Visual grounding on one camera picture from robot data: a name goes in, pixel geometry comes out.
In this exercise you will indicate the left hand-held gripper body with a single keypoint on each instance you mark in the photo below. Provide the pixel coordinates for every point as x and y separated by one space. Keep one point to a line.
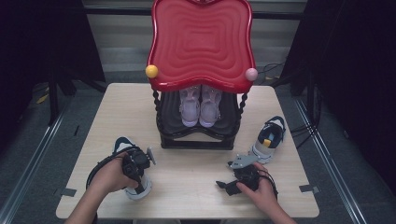
137 161

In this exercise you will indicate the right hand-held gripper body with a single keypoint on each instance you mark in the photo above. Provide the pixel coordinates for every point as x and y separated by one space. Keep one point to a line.
247 175

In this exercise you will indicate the navy and white sneaker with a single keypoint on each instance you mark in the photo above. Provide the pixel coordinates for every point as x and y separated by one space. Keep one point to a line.
124 144
269 140

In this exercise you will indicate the purple star sandal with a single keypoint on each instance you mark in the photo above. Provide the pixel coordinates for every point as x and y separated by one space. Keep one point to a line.
190 109
210 109

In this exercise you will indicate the red and black shoe rack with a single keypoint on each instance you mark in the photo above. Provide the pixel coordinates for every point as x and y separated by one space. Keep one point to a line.
200 46

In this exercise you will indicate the person's right hand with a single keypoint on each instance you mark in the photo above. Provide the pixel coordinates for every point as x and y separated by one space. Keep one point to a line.
263 193

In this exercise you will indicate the person's left hand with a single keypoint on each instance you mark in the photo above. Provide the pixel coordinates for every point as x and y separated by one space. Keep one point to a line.
109 177

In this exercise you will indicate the grey tape piece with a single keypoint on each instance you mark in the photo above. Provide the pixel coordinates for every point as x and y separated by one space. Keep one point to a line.
68 192
309 188

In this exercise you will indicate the black metal stand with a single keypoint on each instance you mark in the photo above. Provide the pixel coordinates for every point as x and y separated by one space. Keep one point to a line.
53 99

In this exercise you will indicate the yellow tape strip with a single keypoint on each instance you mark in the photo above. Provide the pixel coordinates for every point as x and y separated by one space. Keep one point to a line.
42 98

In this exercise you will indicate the black curtain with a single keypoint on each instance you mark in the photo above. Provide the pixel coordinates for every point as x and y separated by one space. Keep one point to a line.
37 46
355 77

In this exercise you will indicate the black horizontal bar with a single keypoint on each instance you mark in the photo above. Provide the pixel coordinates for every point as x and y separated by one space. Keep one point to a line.
118 11

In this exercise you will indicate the metal floor rail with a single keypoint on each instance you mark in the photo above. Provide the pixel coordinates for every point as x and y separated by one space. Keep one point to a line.
34 161
330 149

